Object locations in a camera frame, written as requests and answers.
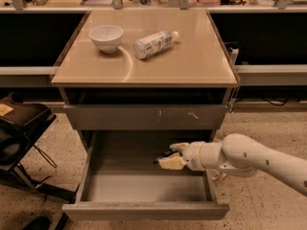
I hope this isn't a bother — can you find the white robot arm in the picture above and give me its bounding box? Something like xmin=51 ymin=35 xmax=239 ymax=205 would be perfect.
xmin=157 ymin=133 xmax=307 ymax=196

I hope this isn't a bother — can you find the clear plastic water bottle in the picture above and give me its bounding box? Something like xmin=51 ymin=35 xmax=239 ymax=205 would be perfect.
xmin=132 ymin=31 xmax=179 ymax=59

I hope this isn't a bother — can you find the black chair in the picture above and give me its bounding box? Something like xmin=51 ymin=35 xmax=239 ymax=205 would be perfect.
xmin=0 ymin=92 xmax=75 ymax=202

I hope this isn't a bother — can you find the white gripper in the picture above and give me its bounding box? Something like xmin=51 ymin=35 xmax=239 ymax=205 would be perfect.
xmin=158 ymin=142 xmax=204 ymax=172

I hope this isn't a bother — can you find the white ceramic bowl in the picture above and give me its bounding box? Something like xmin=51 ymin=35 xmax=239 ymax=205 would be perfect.
xmin=89 ymin=25 xmax=124 ymax=53

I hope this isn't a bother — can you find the crumpled beige cloth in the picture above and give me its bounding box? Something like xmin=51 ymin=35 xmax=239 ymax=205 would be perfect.
xmin=211 ymin=170 xmax=226 ymax=181

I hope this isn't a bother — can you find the grey top drawer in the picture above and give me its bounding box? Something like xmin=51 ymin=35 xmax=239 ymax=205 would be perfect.
xmin=64 ymin=88 xmax=226 ymax=130

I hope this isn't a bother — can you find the open grey middle drawer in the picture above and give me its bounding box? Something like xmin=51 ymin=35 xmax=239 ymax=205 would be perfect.
xmin=62 ymin=130 xmax=229 ymax=220

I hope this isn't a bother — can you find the grey drawer cabinet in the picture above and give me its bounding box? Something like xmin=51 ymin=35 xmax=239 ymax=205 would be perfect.
xmin=50 ymin=9 xmax=240 ymax=222

